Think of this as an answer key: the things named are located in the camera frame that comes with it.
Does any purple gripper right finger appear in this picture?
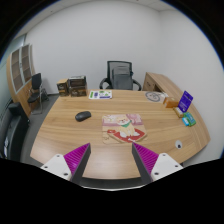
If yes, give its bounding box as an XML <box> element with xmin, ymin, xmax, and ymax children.
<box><xmin>132</xmin><ymin>143</ymin><xmax>182</xmax><ymax>184</ymax></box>

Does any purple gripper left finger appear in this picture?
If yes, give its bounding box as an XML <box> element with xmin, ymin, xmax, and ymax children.
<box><xmin>42</xmin><ymin>143</ymin><xmax>91</xmax><ymax>183</ymax></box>

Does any black computer mouse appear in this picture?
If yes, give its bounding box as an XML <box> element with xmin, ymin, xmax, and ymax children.
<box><xmin>75</xmin><ymin>111</ymin><xmax>91</xmax><ymax>122</ymax></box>

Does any dog cartoon mouse pad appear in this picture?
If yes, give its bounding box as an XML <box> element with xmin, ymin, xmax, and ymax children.
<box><xmin>102</xmin><ymin>114</ymin><xmax>147</xmax><ymax>144</ymax></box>

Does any green blue small box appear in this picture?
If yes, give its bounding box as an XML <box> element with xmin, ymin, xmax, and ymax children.
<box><xmin>182</xmin><ymin>112</ymin><xmax>196</xmax><ymax>126</ymax></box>

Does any orange cardboard box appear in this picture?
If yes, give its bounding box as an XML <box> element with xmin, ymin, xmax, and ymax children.
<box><xmin>163</xmin><ymin>97</ymin><xmax>179</xmax><ymax>108</ymax></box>

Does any black leather sofa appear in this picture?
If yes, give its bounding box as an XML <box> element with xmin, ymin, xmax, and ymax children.
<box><xmin>0</xmin><ymin>102</ymin><xmax>29</xmax><ymax>162</ymax></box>

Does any white green printed sheet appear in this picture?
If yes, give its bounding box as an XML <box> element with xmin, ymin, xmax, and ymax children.
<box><xmin>89</xmin><ymin>90</ymin><xmax>112</xmax><ymax>100</ymax></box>

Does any purple standing card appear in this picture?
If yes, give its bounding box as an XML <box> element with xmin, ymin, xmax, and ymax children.
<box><xmin>178</xmin><ymin>91</ymin><xmax>193</xmax><ymax>113</ymax></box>

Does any black visitor chair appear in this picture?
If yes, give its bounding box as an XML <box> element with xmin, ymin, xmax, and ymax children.
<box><xmin>27</xmin><ymin>73</ymin><xmax>49</xmax><ymax>106</ymax></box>

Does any dark brown cardboard box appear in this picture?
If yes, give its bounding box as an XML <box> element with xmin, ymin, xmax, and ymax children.
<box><xmin>68</xmin><ymin>76</ymin><xmax>87</xmax><ymax>97</ymax></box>

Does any small brown cardboard box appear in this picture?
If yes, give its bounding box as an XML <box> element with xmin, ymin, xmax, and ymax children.
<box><xmin>57</xmin><ymin>79</ymin><xmax>69</xmax><ymax>96</ymax></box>

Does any wooden side cabinet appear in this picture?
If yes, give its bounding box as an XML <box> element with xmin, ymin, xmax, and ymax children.
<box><xmin>142</xmin><ymin>72</ymin><xmax>183</xmax><ymax>99</ymax></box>

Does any grey backpack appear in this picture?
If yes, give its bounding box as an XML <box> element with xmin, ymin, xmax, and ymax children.
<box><xmin>112</xmin><ymin>66</ymin><xmax>133</xmax><ymax>90</ymax></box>

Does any black mesh office chair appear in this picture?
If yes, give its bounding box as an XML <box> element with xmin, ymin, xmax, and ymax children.
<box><xmin>99</xmin><ymin>61</ymin><xmax>142</xmax><ymax>90</ymax></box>

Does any wooden glass-door bookcase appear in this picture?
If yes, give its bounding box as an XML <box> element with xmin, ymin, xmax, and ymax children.
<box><xmin>6</xmin><ymin>44</ymin><xmax>35</xmax><ymax>116</ymax></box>

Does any white desk cable grommet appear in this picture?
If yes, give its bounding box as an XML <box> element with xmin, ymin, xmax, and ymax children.
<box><xmin>175</xmin><ymin>140</ymin><xmax>183</xmax><ymax>149</ymax></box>

